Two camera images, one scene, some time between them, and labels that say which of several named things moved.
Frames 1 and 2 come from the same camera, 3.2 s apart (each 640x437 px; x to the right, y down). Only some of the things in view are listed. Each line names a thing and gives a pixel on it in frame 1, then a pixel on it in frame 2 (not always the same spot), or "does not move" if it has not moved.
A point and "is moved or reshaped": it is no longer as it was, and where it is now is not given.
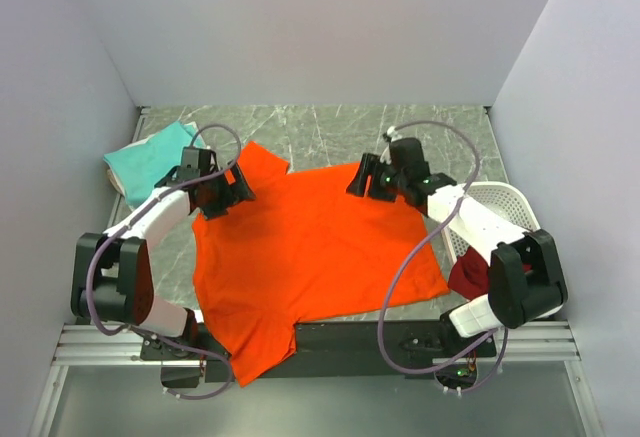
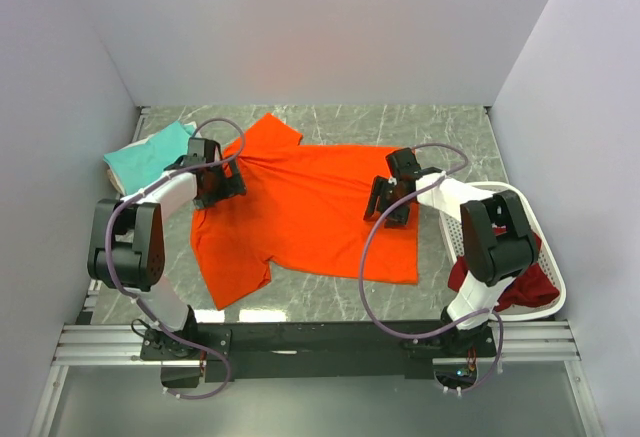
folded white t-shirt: [187, 124] does not move
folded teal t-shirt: [141, 164] does not move
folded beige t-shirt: [116, 185] does not move
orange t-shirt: [304, 249] is moved or reshaped
